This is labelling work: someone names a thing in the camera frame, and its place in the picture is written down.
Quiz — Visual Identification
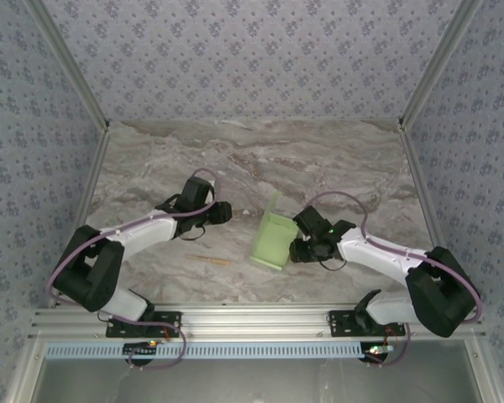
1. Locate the grey metal shelf panel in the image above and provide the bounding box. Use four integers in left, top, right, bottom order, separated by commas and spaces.
6, 338, 503, 403

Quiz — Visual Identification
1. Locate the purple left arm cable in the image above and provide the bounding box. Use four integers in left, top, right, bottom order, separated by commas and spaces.
45, 167, 224, 373

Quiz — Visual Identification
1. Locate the aluminium frame cross rail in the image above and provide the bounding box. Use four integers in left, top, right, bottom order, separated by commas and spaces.
28, 305, 486, 339

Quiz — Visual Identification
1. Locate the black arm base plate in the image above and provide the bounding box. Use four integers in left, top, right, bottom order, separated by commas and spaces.
328, 309, 407, 338
105, 310, 183, 339

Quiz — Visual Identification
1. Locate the aluminium frame side rail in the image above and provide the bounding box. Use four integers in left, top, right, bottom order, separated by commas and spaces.
47, 120, 111, 308
397, 118, 464, 306

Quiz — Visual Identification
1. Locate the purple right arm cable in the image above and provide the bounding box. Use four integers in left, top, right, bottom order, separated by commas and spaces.
304, 191, 486, 367

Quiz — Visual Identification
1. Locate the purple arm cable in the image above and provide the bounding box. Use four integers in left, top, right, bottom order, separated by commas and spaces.
304, 191, 486, 367
45, 167, 224, 373

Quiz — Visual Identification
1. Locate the small circuit board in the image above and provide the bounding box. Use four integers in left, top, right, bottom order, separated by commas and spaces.
362, 343, 394, 362
123, 340, 160, 356

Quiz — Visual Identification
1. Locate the thin wooden stick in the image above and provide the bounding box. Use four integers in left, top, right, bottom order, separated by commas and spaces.
186, 254, 232, 267

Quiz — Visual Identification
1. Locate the light blue slotted cable duct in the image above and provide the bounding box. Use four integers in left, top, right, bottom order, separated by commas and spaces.
45, 340, 371, 361

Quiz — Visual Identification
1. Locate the aluminium frame post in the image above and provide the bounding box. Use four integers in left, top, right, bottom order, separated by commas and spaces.
24, 0, 111, 129
397, 0, 485, 128

